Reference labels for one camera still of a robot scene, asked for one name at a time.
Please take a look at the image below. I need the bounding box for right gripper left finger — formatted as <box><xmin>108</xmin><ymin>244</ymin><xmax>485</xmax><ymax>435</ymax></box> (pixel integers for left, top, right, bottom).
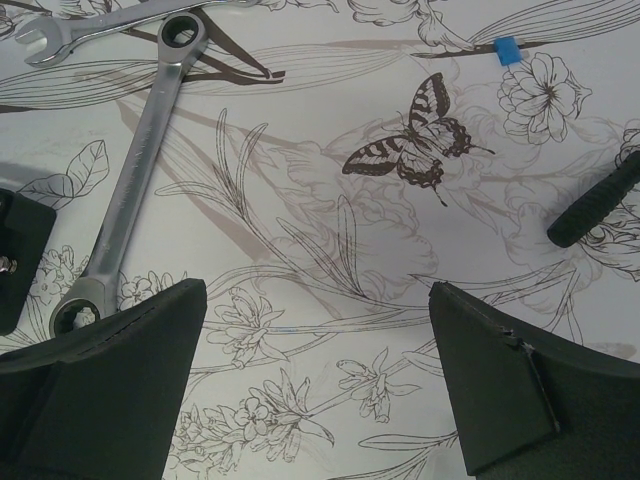
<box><xmin>1</xmin><ymin>279</ymin><xmax>207</xmax><ymax>479</ymax></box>

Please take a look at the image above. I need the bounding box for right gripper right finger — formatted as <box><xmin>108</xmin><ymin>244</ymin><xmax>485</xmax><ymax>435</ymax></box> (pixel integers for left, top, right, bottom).
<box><xmin>429</xmin><ymin>282</ymin><xmax>639</xmax><ymax>479</ymax></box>

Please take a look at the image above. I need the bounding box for black fuse box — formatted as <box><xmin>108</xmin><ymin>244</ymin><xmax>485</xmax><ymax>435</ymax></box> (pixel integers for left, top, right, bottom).
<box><xmin>1</xmin><ymin>189</ymin><xmax>57</xmax><ymax>335</ymax></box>

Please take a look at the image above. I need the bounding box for blue blade fuse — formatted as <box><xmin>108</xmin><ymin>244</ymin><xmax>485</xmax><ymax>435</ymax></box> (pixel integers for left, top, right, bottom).
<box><xmin>493</xmin><ymin>36</ymin><xmax>523</xmax><ymax>66</ymax></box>

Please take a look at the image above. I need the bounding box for floral table mat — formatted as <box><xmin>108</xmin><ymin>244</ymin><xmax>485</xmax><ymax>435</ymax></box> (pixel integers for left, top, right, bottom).
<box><xmin>0</xmin><ymin>0</ymin><xmax>640</xmax><ymax>480</ymax></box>

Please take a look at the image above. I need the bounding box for open end wrench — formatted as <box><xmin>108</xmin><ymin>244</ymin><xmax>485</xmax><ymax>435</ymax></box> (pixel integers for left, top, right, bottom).
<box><xmin>15</xmin><ymin>0</ymin><xmax>258</xmax><ymax>67</ymax></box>

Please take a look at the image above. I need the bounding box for black handled tool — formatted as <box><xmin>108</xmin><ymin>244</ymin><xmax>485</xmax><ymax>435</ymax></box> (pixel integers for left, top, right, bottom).
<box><xmin>547</xmin><ymin>151</ymin><xmax>639</xmax><ymax>248</ymax></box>

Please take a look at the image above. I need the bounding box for ratchet ring wrench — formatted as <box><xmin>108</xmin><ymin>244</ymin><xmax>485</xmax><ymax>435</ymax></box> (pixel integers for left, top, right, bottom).
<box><xmin>49</xmin><ymin>13</ymin><xmax>207</xmax><ymax>337</ymax></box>

